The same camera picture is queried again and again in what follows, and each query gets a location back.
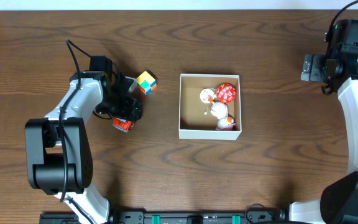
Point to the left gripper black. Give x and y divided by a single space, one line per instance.
128 106

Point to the multicolour puzzle cube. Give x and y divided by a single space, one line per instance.
146 82

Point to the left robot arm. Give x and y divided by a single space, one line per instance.
59 160

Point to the black mounting rail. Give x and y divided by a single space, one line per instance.
257 215

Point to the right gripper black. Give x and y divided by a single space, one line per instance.
313 69

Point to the white cardboard box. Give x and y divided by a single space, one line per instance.
195 118

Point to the red ball with white letters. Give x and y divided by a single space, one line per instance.
226 93

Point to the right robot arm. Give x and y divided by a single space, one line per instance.
337 69

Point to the red toy fire truck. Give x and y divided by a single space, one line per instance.
122 124

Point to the white pink duck toy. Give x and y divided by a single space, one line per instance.
225 120

